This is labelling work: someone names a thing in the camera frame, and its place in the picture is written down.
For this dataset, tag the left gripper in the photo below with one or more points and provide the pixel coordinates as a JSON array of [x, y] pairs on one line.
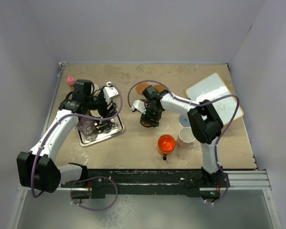
[[105, 112]]

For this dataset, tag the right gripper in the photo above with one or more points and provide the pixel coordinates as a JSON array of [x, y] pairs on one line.
[[147, 116]]

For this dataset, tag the orange black face coaster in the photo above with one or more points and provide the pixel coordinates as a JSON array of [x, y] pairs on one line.
[[146, 123]]

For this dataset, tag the silver metal tray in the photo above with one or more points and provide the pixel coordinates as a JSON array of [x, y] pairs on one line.
[[103, 131]]

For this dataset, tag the blue face coaster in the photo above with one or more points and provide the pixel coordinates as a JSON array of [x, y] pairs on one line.
[[184, 121]]

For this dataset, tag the pink mug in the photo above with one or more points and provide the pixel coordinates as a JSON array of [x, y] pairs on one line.
[[185, 137]]

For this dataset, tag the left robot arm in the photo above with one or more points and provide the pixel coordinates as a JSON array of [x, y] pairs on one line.
[[36, 168]]

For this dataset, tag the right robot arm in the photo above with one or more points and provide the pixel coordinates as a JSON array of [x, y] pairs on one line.
[[205, 124]]

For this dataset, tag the black and white mug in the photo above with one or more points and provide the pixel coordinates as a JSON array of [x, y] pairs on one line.
[[94, 113]]

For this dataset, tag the orange mug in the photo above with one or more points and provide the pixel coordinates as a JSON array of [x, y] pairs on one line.
[[165, 146]]

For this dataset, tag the pink cap bottle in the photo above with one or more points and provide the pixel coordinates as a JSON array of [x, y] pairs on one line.
[[70, 81]]

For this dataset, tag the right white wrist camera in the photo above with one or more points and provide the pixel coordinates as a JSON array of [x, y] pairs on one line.
[[138, 106]]

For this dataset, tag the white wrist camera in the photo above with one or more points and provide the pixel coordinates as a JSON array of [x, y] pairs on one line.
[[110, 92], [138, 106]]

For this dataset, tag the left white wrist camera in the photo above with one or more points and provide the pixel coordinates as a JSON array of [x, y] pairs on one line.
[[110, 92]]

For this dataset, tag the white board wooden frame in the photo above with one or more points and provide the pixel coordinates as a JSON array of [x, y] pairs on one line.
[[210, 88]]

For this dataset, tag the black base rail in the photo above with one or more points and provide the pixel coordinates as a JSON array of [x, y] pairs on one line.
[[186, 182]]

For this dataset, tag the aluminium frame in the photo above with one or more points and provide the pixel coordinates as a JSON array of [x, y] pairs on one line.
[[248, 204]]

